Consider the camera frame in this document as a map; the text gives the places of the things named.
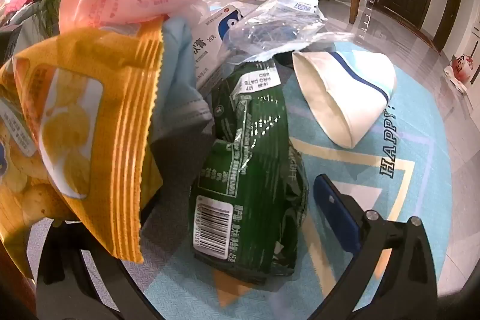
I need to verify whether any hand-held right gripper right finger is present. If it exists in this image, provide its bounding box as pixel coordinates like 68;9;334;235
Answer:
313;173;440;320

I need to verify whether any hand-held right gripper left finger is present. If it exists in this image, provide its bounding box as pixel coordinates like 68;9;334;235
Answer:
35;219;158;320

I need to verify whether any green snack packet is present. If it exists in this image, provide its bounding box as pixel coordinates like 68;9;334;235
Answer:
189;59;310;277

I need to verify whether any white paper cup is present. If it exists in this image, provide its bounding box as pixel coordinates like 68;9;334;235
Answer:
292;50;397;149

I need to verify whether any yellow chip bag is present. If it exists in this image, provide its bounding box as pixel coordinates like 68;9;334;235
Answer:
0;22;166;279

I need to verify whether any clear plastic bag blue print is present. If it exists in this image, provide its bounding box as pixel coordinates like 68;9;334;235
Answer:
225;0;355;69

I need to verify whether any white medicine box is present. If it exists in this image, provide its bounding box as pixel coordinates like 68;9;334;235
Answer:
191;3;256;92

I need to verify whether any blue textured cloth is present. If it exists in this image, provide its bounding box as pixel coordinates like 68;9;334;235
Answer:
148;17;216;156

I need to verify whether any blue patterned play mat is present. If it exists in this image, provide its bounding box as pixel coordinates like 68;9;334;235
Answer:
124;31;454;320

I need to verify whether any crumpled white paper bag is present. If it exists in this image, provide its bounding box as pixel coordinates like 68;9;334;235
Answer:
444;66;469;94

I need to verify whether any red gift bag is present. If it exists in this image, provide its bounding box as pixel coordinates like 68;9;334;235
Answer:
450;54;480;82

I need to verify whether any dark red doormat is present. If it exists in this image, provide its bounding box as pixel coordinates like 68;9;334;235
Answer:
371;1;441;54

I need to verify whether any dark narrow door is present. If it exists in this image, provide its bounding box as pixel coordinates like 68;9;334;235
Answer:
435;0;466;51

